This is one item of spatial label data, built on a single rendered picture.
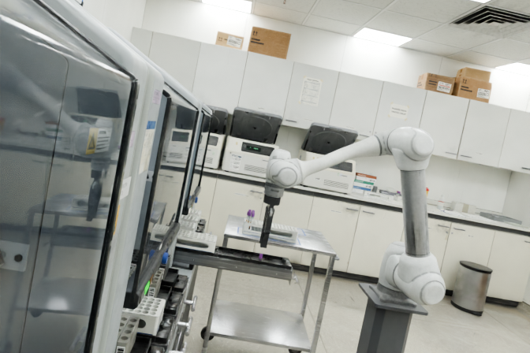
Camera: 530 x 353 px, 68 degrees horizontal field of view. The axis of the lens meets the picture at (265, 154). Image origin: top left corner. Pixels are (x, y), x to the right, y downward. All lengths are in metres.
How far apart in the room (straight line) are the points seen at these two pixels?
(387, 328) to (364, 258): 2.41
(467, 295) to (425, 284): 2.84
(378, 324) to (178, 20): 3.84
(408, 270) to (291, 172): 0.67
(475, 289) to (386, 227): 1.02
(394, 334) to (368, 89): 3.02
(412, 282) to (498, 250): 3.33
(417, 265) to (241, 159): 2.57
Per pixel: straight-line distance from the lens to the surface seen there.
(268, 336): 2.37
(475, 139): 5.10
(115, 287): 0.77
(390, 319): 2.08
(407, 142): 1.68
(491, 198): 5.71
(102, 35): 0.58
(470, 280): 4.61
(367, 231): 4.39
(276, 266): 1.78
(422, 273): 1.83
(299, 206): 4.15
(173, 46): 4.44
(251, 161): 4.04
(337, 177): 4.19
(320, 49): 4.84
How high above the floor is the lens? 1.37
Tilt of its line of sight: 3 degrees down
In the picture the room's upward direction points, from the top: 11 degrees clockwise
